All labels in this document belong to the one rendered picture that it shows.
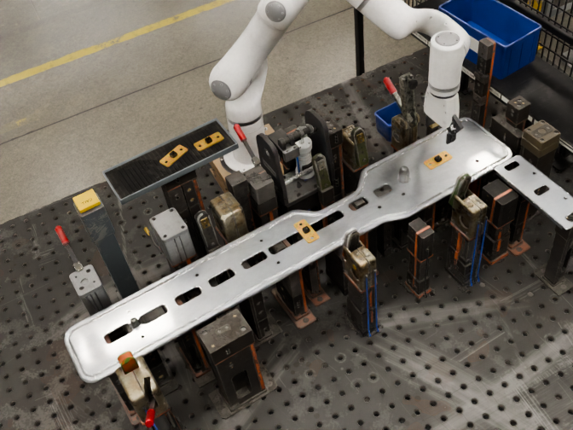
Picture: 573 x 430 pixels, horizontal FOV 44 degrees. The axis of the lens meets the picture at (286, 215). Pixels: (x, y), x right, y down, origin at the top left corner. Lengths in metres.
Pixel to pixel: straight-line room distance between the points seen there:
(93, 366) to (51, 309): 0.58
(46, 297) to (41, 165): 1.63
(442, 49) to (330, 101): 1.05
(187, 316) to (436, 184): 0.80
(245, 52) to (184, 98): 2.00
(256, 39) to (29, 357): 1.18
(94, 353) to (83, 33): 3.23
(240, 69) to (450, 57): 0.64
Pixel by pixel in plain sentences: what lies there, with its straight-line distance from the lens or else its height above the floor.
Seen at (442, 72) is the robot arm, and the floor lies 1.36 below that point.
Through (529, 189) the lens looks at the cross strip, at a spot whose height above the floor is 1.00.
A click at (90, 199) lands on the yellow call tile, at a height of 1.16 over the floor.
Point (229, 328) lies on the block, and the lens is 1.83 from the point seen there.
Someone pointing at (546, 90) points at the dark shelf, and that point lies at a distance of 2.43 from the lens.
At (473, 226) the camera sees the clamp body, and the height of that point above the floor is 0.99.
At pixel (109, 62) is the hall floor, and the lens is 4.56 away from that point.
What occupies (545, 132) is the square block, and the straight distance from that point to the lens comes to 2.23.
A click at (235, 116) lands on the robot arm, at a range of 2.34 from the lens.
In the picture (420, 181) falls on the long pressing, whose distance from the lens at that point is 2.13.
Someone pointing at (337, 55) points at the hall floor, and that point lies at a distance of 4.27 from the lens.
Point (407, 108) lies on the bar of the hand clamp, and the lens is 2.19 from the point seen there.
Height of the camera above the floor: 2.55
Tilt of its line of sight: 49 degrees down
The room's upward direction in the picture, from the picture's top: 9 degrees counter-clockwise
